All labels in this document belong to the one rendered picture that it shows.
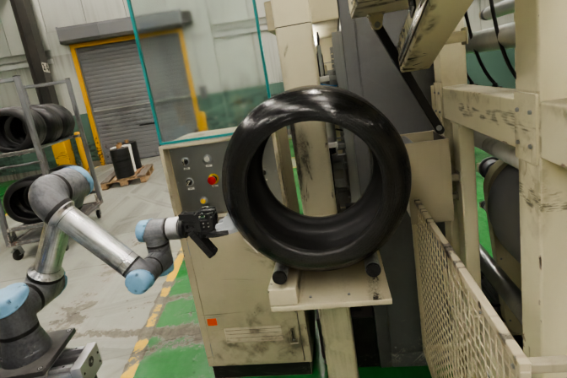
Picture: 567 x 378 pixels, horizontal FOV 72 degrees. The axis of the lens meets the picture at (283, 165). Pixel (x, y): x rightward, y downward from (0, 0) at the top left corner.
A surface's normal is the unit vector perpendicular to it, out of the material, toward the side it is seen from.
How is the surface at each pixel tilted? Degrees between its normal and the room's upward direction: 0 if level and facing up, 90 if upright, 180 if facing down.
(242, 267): 90
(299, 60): 90
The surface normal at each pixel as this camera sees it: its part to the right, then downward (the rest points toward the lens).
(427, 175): -0.12, 0.24
